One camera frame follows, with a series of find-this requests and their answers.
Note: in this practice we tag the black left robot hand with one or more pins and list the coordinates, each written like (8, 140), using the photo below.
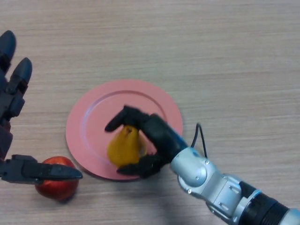
(9, 98)

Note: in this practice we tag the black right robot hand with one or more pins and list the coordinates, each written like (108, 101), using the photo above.
(159, 138)

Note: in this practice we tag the yellow pear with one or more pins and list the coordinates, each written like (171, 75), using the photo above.
(125, 150)

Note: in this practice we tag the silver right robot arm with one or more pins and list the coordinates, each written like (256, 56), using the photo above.
(222, 185)

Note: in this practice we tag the pink round plate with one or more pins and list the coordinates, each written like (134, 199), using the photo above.
(93, 122)

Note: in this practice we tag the red apple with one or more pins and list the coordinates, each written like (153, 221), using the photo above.
(57, 191)

